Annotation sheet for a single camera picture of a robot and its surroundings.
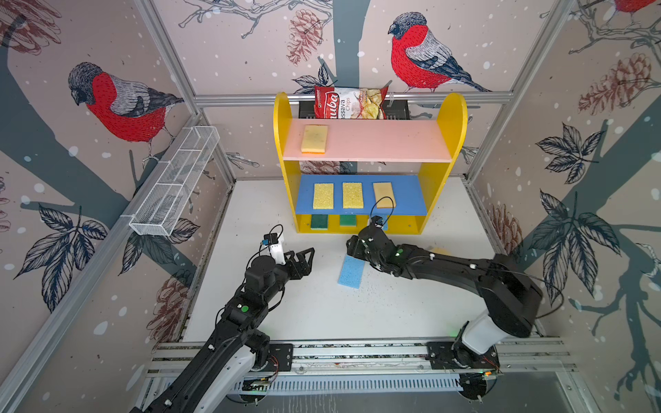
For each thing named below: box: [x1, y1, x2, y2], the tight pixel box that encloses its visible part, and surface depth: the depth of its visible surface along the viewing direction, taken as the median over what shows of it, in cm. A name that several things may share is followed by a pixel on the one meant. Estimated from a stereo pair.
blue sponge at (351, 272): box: [337, 254, 365, 290], surface depth 91 cm
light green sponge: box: [339, 214, 358, 228], surface depth 106 cm
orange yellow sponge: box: [372, 182, 396, 210], surface depth 97 cm
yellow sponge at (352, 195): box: [342, 181, 365, 210], surface depth 97 cm
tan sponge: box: [301, 123, 328, 155], surface depth 75 cm
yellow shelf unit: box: [273, 92, 469, 235], surface depth 94 cm
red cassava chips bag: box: [314, 86, 390, 120], surface depth 88 cm
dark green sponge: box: [311, 214, 328, 231], surface depth 106 cm
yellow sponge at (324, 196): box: [313, 183, 334, 210], surface depth 97 cm
